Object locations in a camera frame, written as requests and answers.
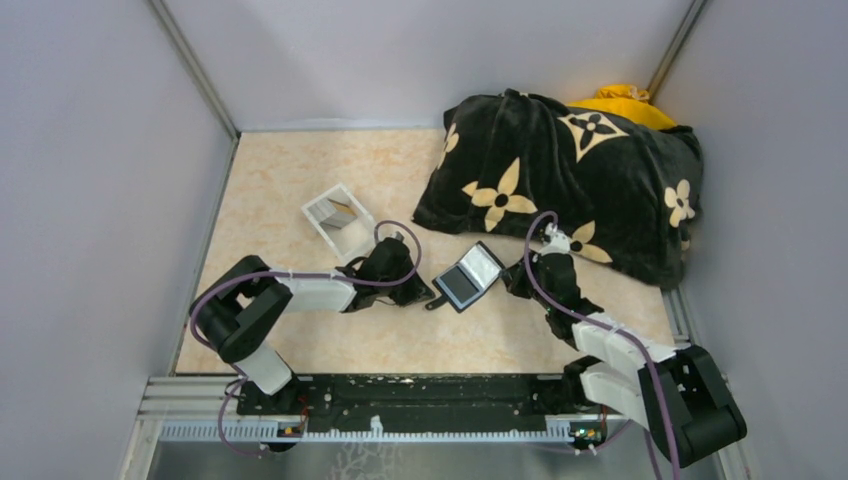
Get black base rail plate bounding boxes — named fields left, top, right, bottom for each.
left=236, top=374, right=602, bottom=434

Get black floral plush blanket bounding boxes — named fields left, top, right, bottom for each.
left=412, top=89, right=704, bottom=289

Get yellow cloth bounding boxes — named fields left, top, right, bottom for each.
left=568, top=84, right=677, bottom=130

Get black leather card holder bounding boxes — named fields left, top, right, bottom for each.
left=425, top=241, right=505, bottom=313

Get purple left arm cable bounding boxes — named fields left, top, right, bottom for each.
left=188, top=219, right=424, bottom=458

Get white plastic card tray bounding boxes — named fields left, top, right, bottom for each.
left=301, top=183, right=376, bottom=263

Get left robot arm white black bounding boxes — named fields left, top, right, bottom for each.
left=189, top=238, right=435, bottom=415

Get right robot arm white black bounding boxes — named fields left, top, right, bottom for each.
left=503, top=254, right=748, bottom=467

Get grey cards in tray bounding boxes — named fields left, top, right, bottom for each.
left=307, top=197, right=359, bottom=229

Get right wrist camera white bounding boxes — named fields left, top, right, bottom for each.
left=538, top=223, right=571, bottom=256

